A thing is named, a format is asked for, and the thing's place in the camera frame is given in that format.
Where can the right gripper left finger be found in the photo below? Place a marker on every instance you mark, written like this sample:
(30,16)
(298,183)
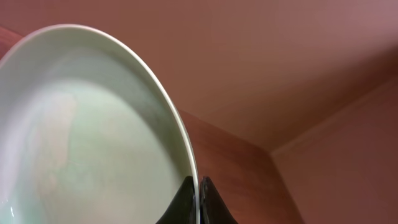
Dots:
(182,209)

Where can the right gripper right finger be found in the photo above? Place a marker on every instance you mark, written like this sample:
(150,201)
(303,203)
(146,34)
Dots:
(213,210)

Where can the white plate stained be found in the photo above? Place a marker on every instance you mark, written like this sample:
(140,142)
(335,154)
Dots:
(88,133)

